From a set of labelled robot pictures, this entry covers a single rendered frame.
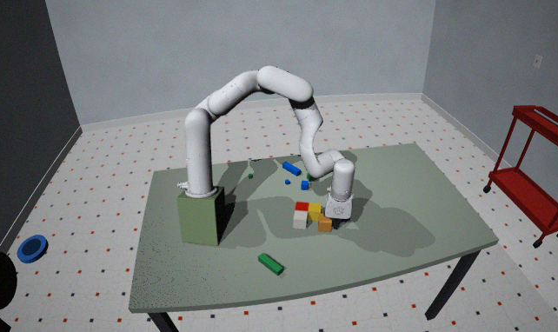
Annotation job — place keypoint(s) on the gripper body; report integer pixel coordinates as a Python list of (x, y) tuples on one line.
[(338, 208)]

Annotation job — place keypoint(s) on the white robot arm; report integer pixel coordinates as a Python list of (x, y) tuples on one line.
[(221, 102)]

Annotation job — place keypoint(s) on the red cube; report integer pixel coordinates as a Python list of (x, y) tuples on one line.
[(302, 206)]

